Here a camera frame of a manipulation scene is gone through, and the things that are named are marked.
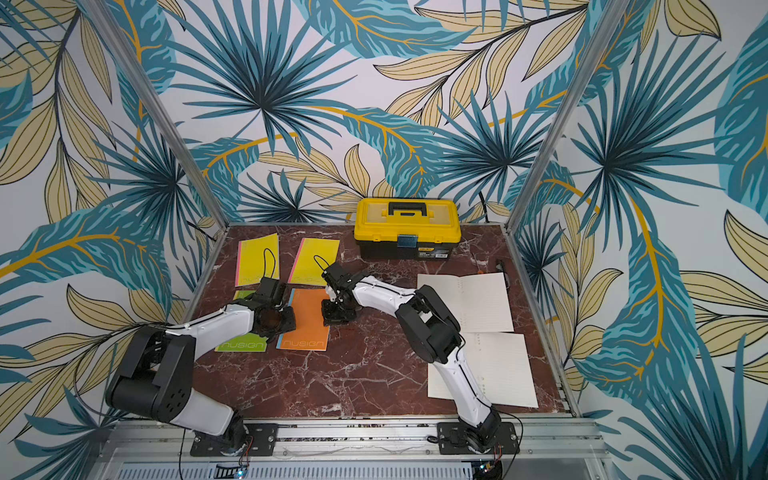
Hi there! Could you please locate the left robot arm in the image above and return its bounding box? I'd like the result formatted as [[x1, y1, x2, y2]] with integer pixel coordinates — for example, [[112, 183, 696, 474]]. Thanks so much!
[[105, 278, 296, 456]]

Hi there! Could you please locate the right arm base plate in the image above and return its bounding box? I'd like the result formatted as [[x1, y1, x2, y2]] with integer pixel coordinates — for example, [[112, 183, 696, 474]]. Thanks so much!
[[436, 422, 520, 455]]

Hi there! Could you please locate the yellow cover notebook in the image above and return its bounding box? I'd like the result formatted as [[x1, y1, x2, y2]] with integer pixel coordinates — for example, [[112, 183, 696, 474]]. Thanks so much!
[[235, 233, 280, 287], [288, 238, 340, 287]]

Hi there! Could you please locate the aluminium front rail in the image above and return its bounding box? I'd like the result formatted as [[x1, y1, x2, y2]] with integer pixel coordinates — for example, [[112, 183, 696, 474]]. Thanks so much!
[[88, 414, 619, 479]]

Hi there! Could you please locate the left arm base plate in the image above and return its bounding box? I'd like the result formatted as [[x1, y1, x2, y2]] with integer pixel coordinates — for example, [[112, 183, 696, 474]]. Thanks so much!
[[190, 422, 278, 457]]

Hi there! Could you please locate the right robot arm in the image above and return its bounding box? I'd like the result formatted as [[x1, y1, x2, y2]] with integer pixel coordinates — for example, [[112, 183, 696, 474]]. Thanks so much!
[[321, 263, 502, 453]]

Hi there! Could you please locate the yellow black toolbox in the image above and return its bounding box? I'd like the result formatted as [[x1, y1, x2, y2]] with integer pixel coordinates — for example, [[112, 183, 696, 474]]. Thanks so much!
[[354, 198, 462, 261]]

